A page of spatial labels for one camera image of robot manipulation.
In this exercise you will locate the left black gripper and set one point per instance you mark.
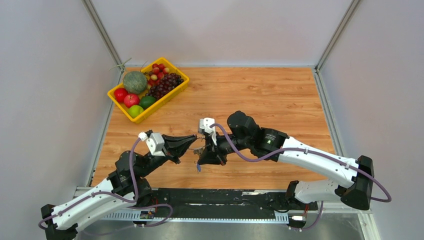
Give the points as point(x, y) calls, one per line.
point(176, 146)

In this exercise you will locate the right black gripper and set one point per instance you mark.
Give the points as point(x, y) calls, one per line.
point(212, 154)

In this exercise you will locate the silver keyring with keys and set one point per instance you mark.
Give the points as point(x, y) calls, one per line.
point(197, 145)

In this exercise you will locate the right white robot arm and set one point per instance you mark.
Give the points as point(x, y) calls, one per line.
point(349, 180)

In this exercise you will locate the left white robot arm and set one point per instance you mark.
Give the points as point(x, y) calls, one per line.
point(126, 187)

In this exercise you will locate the dark green avocado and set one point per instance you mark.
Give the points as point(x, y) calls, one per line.
point(146, 101)

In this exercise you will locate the light green apple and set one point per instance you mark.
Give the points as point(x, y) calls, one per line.
point(135, 110)

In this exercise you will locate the dark purple grape bunch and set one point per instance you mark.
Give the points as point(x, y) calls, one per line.
point(165, 85)

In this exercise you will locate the red-pink apple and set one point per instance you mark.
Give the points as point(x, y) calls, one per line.
point(131, 100)

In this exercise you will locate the green melon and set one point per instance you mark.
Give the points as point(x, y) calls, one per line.
point(135, 82)

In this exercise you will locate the red apple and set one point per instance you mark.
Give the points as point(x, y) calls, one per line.
point(120, 94)

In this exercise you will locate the yellow plastic tray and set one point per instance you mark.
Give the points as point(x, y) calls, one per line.
point(142, 92)

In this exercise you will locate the white zip tie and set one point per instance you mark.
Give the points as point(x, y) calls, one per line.
point(121, 66)

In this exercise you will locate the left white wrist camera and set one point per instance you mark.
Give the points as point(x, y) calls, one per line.
point(154, 142)

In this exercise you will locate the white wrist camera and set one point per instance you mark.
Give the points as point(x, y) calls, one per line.
point(154, 142)
point(205, 126)

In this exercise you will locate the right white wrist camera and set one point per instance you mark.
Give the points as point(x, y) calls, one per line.
point(205, 126)

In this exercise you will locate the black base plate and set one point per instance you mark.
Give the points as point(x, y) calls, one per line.
point(221, 204)

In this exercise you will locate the right aluminium frame post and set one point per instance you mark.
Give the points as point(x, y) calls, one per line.
point(349, 13)

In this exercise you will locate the aluminium frame post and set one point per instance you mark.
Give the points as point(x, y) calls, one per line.
point(349, 13)
point(96, 19)

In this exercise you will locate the left aluminium frame post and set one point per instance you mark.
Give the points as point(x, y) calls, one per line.
point(96, 19)

